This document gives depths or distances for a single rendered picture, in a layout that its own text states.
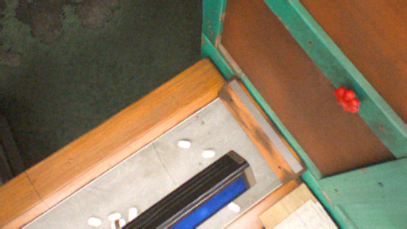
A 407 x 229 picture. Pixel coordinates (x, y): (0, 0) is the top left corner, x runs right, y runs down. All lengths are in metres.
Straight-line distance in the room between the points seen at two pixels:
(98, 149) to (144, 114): 0.15
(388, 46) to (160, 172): 0.70
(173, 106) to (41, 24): 1.24
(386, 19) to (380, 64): 0.07
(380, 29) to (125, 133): 0.72
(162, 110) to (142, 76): 0.88
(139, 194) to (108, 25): 1.20
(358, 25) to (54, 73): 1.67
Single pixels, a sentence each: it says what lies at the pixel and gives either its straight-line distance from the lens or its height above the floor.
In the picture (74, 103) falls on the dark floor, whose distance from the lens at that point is 1.93.
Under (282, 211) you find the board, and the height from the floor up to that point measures 0.78.
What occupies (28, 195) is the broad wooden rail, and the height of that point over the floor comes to 0.77.
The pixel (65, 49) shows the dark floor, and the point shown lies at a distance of 2.04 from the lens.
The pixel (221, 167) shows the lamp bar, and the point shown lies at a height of 1.08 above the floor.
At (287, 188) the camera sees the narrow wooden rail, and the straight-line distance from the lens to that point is 1.03.
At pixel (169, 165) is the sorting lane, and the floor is 0.74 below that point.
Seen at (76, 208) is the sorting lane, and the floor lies 0.74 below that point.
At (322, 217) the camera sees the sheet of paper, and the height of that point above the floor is 0.78.
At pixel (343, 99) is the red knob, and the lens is 0.58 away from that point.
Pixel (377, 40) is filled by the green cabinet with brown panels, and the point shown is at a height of 1.34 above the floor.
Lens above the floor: 1.76
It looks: 75 degrees down
